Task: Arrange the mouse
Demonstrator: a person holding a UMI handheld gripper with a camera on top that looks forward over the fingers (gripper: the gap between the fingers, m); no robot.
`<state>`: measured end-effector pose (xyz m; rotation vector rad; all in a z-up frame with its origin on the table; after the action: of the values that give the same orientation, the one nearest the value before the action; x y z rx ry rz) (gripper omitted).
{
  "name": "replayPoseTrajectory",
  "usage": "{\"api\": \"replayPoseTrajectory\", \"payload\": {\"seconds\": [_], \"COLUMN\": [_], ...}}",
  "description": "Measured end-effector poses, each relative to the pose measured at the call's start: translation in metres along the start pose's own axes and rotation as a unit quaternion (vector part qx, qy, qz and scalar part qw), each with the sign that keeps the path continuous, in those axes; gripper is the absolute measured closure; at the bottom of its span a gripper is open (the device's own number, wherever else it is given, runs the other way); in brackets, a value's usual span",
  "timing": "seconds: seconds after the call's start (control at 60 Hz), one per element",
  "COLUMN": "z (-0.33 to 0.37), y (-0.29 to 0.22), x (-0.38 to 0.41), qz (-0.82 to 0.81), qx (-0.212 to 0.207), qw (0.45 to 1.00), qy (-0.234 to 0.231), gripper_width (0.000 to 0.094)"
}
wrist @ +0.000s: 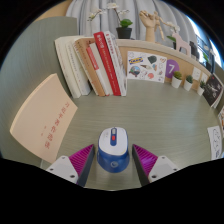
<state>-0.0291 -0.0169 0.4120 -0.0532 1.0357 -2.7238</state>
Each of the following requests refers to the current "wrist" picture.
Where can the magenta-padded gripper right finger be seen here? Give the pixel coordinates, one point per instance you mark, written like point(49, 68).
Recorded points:
point(161, 166)

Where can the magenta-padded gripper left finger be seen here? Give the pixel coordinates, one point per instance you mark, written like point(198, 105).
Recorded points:
point(63, 166)

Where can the blue and white computer mouse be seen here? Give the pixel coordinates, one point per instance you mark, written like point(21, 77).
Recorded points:
point(113, 153)

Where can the white cartoon-print mouse pad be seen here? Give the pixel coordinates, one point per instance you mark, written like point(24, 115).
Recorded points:
point(216, 141)

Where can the beige thin book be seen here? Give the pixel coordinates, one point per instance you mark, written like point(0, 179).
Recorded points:
point(43, 116)

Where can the small plant in white pot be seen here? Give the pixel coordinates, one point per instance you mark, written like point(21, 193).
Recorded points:
point(176, 82)
point(188, 85)
point(200, 90)

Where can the black cover book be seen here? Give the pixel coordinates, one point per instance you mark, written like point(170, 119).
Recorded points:
point(211, 90)

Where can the purple round number sign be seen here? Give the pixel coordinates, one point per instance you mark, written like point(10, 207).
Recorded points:
point(171, 67)

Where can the white card with stickers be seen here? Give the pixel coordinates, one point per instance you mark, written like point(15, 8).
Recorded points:
point(146, 66)

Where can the thin white and red book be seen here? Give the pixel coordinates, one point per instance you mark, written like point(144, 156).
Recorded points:
point(100, 71)

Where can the thick white book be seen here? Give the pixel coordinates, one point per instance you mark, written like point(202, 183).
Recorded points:
point(70, 63)

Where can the tan kraft notebook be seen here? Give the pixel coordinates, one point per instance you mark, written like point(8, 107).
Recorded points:
point(84, 55)

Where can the green desk partition panel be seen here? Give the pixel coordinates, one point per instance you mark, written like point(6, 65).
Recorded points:
point(30, 56)

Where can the wooden desk shelf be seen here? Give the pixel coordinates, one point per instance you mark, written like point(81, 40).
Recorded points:
point(150, 46)

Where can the black horse figure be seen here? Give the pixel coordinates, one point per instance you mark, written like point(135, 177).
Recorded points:
point(194, 49)

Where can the pink horse figure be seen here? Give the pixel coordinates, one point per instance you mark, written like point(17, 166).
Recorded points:
point(181, 41)

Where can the white orchid in black pot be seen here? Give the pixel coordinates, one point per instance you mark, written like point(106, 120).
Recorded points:
point(124, 32)

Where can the wooden mannequin figure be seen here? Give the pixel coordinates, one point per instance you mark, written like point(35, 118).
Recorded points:
point(161, 25)

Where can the wooden hand model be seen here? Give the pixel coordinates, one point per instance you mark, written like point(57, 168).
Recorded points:
point(148, 25)

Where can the grey pleated curtain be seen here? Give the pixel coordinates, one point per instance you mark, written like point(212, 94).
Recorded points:
point(133, 8)

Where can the white wall socket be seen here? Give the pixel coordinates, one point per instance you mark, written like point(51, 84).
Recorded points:
point(197, 73)
point(204, 77)

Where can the window with dark frame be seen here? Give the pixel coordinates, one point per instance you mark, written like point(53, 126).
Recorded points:
point(203, 40)

